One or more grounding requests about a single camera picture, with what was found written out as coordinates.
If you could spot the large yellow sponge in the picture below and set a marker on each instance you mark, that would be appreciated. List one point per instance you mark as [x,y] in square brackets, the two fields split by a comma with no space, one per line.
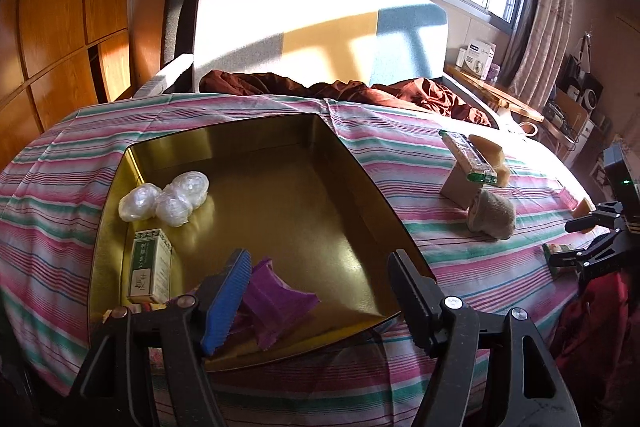
[492,147]

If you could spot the clear cracker packet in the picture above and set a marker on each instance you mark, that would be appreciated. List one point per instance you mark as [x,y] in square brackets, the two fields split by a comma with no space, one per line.
[467,154]

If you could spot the white carton box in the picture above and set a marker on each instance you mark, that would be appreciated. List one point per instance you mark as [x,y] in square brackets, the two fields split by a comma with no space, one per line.
[477,59]

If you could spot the beige round roll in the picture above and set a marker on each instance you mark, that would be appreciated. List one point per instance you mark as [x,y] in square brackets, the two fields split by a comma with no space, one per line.
[492,212]

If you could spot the small yellow sponge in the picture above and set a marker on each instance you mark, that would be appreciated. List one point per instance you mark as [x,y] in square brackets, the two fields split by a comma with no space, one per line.
[582,206]

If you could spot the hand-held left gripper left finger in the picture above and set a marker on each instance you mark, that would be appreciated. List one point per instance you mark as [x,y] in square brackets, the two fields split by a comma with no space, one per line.
[227,302]

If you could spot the padded bed headboard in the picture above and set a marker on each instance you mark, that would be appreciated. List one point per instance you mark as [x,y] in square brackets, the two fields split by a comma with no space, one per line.
[280,7]

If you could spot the cardboard box of clutter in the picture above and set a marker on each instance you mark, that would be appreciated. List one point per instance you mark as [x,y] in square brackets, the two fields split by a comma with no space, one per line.
[570,112]

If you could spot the red clothing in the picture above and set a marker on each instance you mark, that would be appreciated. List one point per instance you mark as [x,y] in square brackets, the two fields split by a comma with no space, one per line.
[600,347]

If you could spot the brown blanket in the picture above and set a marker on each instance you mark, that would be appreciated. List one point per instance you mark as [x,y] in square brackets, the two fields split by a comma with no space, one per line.
[425,94]

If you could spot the patterned drape curtain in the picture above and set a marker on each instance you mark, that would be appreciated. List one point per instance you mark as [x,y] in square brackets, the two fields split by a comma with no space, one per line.
[540,47]

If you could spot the striped bedsheet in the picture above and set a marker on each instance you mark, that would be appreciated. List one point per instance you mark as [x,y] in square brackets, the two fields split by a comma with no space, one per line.
[50,207]

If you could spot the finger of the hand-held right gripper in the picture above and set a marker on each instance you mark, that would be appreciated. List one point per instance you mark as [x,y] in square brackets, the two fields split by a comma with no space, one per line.
[597,217]
[590,257]

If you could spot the gold tin box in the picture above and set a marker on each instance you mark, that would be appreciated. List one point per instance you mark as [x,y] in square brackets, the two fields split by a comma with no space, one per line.
[300,207]

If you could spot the grey box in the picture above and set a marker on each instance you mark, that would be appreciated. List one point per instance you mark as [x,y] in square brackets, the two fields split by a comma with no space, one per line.
[457,189]

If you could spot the white plastic ball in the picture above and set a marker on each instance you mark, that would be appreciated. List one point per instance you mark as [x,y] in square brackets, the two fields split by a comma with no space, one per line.
[172,209]
[135,202]
[192,184]

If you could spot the purple packet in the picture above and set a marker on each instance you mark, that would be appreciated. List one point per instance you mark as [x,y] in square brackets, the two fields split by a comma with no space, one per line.
[275,302]

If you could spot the small pale packet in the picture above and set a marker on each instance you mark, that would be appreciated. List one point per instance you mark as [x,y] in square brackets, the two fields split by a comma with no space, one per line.
[556,252]

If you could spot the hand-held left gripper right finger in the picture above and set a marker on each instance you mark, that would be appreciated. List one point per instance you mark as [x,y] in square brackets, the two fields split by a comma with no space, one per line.
[415,302]

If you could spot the wooden ledge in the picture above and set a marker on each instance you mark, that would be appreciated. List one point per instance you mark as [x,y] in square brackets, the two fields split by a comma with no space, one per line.
[500,94]

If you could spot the small green white box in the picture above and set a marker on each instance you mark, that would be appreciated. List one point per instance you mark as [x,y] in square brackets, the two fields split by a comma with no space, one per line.
[147,264]

